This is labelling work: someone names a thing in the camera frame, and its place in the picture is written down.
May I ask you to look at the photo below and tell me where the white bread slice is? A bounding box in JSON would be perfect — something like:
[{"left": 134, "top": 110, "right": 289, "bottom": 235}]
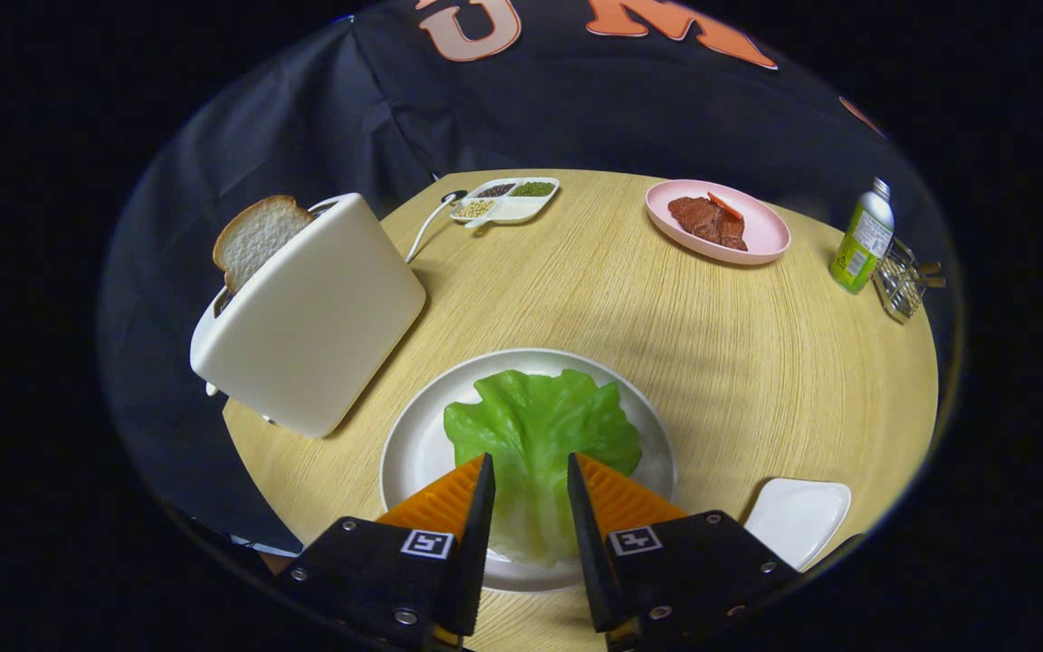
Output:
[{"left": 212, "top": 195, "right": 316, "bottom": 293}]

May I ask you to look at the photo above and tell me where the white divided seed dish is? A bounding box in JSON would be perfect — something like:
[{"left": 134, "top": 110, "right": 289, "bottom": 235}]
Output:
[{"left": 449, "top": 177, "right": 561, "bottom": 227}]

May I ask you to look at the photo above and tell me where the pink plate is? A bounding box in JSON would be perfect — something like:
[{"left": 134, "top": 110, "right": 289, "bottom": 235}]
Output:
[{"left": 645, "top": 179, "right": 792, "bottom": 266}]

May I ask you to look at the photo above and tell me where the white square dish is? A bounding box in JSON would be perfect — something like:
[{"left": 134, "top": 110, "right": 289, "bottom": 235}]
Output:
[{"left": 743, "top": 478, "right": 852, "bottom": 571}]

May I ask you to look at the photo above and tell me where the green label bottle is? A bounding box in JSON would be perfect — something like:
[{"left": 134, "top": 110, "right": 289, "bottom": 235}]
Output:
[{"left": 829, "top": 177, "right": 895, "bottom": 294}]

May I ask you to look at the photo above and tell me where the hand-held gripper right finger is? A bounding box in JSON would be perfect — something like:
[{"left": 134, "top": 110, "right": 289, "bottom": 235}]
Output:
[{"left": 567, "top": 453, "right": 801, "bottom": 652}]

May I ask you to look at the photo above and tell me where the white toaster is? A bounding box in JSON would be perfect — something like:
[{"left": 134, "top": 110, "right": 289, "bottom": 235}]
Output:
[{"left": 189, "top": 192, "right": 427, "bottom": 440}]

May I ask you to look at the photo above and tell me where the white round plate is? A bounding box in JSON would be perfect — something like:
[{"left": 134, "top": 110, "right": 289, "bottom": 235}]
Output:
[{"left": 379, "top": 348, "right": 678, "bottom": 594}]

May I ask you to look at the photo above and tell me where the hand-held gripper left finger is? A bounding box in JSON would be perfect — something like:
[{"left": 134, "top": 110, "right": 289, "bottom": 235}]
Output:
[{"left": 279, "top": 453, "right": 497, "bottom": 652}]

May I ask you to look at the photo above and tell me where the brown meat slice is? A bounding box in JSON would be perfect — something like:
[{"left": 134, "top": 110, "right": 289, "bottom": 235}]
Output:
[{"left": 667, "top": 196, "right": 749, "bottom": 252}]

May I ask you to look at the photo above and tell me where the black backdrop cloth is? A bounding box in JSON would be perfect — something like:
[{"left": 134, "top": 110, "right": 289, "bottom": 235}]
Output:
[{"left": 96, "top": 0, "right": 966, "bottom": 553}]

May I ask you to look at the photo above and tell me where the green lettuce leaf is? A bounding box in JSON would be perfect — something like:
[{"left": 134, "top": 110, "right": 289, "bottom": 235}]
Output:
[{"left": 444, "top": 369, "right": 643, "bottom": 567}]

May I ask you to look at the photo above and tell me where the metal wire basket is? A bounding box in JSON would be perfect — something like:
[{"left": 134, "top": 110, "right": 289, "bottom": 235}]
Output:
[{"left": 872, "top": 238, "right": 946, "bottom": 324}]

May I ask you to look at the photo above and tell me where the white toaster cable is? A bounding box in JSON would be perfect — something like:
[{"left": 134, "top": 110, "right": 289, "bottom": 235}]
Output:
[{"left": 406, "top": 189, "right": 468, "bottom": 264}]

